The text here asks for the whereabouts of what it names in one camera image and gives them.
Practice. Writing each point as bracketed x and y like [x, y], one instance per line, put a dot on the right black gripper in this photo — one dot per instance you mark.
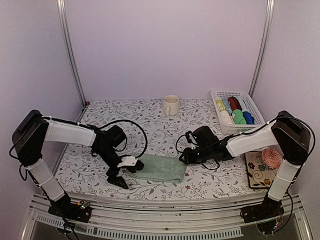
[189, 158]

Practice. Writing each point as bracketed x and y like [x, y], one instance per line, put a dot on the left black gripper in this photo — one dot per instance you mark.
[112, 172]

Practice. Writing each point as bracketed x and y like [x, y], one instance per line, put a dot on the cream white towel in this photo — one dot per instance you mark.
[226, 118]

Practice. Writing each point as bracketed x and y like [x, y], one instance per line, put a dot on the mint green towel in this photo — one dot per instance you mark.
[160, 169]

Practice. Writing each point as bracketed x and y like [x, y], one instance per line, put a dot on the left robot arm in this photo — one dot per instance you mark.
[36, 130]

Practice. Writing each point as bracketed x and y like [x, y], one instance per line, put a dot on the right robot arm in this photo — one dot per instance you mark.
[285, 137]

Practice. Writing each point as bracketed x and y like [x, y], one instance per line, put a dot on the floral table mat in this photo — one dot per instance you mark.
[148, 128]

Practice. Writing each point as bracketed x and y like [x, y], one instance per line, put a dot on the green rolled towel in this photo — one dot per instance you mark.
[238, 117]

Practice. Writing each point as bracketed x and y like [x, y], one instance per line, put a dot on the white plastic basket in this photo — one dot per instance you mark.
[246, 103]

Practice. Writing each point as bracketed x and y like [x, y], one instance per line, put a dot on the yellow rolled towel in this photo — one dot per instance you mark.
[220, 105]

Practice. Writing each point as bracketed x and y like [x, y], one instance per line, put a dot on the light blue rolled towel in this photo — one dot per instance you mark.
[227, 105]

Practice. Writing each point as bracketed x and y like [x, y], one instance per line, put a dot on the floral square plate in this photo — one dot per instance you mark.
[259, 176]

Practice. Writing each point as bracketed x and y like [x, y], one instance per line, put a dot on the red rolled towel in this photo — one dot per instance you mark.
[234, 103]

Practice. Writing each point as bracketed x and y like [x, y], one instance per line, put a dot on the red patterned bowl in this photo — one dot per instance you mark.
[271, 158]

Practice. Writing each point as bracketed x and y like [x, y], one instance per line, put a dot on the cream ceramic mug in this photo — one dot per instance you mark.
[171, 105]

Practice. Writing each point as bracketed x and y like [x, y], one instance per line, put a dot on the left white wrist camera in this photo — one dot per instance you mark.
[127, 161]

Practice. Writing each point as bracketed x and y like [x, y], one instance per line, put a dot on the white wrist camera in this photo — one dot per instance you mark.
[127, 161]
[190, 140]

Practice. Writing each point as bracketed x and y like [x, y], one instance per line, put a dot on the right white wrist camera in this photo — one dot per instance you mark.
[190, 140]

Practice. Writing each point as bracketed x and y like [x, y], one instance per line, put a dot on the aluminium front rail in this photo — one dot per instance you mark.
[209, 219]

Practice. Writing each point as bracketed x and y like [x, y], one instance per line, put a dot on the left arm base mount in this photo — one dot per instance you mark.
[80, 211]

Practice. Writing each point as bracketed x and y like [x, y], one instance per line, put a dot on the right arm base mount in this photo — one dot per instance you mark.
[267, 209]

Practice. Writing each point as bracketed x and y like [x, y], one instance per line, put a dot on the right aluminium frame post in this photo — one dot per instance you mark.
[267, 25]

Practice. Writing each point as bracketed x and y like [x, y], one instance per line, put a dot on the aluminium frame post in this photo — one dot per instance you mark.
[61, 7]
[267, 25]

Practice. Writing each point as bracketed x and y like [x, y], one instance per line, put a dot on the left aluminium frame post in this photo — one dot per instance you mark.
[61, 7]

